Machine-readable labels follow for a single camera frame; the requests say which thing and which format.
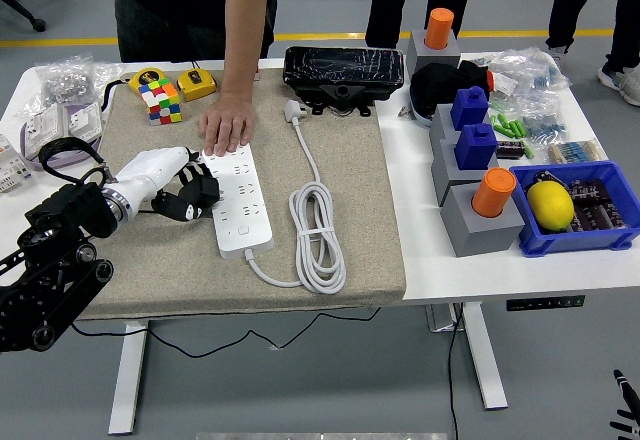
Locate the white power strip cord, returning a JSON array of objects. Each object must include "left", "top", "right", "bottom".
[{"left": 244, "top": 99, "right": 347, "bottom": 295}]

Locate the clear bag of metal parts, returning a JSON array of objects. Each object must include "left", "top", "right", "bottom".
[{"left": 14, "top": 52, "right": 124, "bottom": 121}]

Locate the clear bag of blue resistors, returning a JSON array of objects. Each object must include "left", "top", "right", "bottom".
[{"left": 514, "top": 94, "right": 569, "bottom": 144}]

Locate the person's left hand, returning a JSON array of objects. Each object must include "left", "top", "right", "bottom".
[{"left": 198, "top": 93, "right": 258, "bottom": 157}]

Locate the small yellow tape measure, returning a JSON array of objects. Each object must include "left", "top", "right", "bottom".
[{"left": 171, "top": 57, "right": 218, "bottom": 102}]

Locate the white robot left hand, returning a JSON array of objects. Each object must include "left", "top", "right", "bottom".
[{"left": 102, "top": 145, "right": 216, "bottom": 224}]

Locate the white bowl with blue rim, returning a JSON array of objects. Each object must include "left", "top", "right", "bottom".
[{"left": 408, "top": 94, "right": 435, "bottom": 129}]

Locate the small white carton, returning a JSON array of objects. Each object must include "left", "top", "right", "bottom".
[{"left": 492, "top": 72, "right": 519, "bottom": 96}]

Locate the white power strip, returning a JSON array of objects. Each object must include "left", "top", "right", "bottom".
[{"left": 202, "top": 143, "right": 275, "bottom": 260}]

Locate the blue block with knob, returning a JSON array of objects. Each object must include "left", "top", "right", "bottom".
[
  {"left": 453, "top": 123, "right": 499, "bottom": 170},
  {"left": 449, "top": 85, "right": 489, "bottom": 131}
]

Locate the black cloth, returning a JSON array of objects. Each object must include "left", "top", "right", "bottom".
[{"left": 409, "top": 59, "right": 496, "bottom": 121}]

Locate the black plug adapter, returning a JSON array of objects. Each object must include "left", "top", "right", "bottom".
[{"left": 179, "top": 173, "right": 222, "bottom": 210}]

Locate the grey square block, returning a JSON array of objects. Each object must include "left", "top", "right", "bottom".
[
  {"left": 405, "top": 29, "right": 461, "bottom": 76},
  {"left": 430, "top": 137, "right": 500, "bottom": 207},
  {"left": 428, "top": 103, "right": 494, "bottom": 146},
  {"left": 439, "top": 183, "right": 526, "bottom": 259}
]

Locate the purple tray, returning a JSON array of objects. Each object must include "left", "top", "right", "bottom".
[{"left": 19, "top": 101, "right": 104, "bottom": 170}]

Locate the large clear bag of resistors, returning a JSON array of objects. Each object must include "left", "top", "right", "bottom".
[{"left": 487, "top": 47, "right": 572, "bottom": 106}]

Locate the grey-brown mat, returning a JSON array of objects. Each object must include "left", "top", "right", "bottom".
[{"left": 79, "top": 67, "right": 407, "bottom": 321}]

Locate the black table control panel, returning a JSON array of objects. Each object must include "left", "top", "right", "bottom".
[{"left": 505, "top": 294, "right": 586, "bottom": 312}]

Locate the round yellow tape measure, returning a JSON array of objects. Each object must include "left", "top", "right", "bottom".
[{"left": 101, "top": 66, "right": 169, "bottom": 113}]

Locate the orange cylinder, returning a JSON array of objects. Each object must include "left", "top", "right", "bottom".
[
  {"left": 424, "top": 7, "right": 455, "bottom": 51},
  {"left": 471, "top": 167, "right": 517, "bottom": 219}
]

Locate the white socket box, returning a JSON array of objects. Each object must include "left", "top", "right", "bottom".
[
  {"left": 67, "top": 102, "right": 104, "bottom": 141},
  {"left": 24, "top": 104, "right": 69, "bottom": 159}
]

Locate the blue plastic bin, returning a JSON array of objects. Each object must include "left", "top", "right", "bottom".
[{"left": 508, "top": 160, "right": 640, "bottom": 258}]

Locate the thin black plug cord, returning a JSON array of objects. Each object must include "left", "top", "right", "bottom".
[{"left": 69, "top": 307, "right": 383, "bottom": 360}]

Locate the white table leg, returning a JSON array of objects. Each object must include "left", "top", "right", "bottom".
[
  {"left": 108, "top": 319, "right": 150, "bottom": 436},
  {"left": 459, "top": 303, "right": 510, "bottom": 410}
]

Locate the small black clip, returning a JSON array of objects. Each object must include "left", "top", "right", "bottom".
[{"left": 532, "top": 170, "right": 569, "bottom": 191}]

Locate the black device in plastic wrap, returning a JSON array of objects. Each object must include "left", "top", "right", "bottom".
[{"left": 282, "top": 45, "right": 405, "bottom": 117}]

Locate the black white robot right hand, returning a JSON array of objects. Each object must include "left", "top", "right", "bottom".
[{"left": 608, "top": 369, "right": 640, "bottom": 440}]

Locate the scrambled colour puzzle cube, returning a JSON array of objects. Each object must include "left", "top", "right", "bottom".
[{"left": 138, "top": 78, "right": 185, "bottom": 126}]

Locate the clear bag of taped resistors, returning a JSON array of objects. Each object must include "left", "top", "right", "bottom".
[{"left": 544, "top": 138, "right": 609, "bottom": 166}]

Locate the yellow lemon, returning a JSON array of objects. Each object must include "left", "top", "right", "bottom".
[{"left": 526, "top": 181, "right": 575, "bottom": 234}]

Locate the black hanging cable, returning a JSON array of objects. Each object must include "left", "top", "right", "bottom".
[{"left": 446, "top": 304, "right": 464, "bottom": 440}]

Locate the white circuit breaker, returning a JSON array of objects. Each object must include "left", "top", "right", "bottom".
[{"left": 0, "top": 133, "right": 34, "bottom": 194}]

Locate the dark brown capacitor pack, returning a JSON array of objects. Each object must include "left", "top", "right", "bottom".
[{"left": 567, "top": 178, "right": 629, "bottom": 232}]

